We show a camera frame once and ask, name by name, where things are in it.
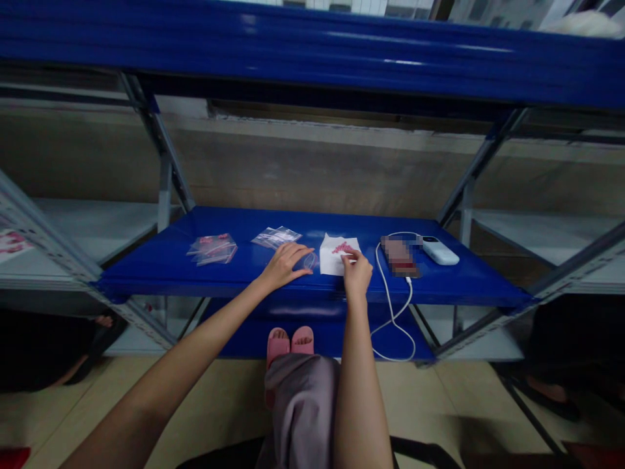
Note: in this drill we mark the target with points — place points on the person's left hand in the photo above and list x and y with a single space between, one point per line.
282 266

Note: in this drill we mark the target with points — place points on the person's right hand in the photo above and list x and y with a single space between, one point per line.
358 276

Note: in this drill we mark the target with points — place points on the small clear plastic bag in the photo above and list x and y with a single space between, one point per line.
311 262

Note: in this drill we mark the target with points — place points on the white paper sheet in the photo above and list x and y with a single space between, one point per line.
332 266

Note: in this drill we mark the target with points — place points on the pile of clear zip bags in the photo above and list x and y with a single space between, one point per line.
276 237

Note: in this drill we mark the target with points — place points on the pile of pink beads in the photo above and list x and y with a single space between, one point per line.
342 248

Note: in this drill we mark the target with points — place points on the phone with red case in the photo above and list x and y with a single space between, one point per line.
398 254

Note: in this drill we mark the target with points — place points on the pile of bead-filled zip bags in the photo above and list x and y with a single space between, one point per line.
212 249

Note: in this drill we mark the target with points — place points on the person's feet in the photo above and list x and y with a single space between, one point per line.
290 342

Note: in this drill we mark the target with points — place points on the white power bank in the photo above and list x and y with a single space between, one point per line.
439 251

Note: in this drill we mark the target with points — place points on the blue metal shelf rack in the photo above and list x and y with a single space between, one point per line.
195 276

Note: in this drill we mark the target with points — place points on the person's legs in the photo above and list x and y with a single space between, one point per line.
302 405

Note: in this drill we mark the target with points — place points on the grey metal shelf rack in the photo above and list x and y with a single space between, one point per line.
63 254
576 264

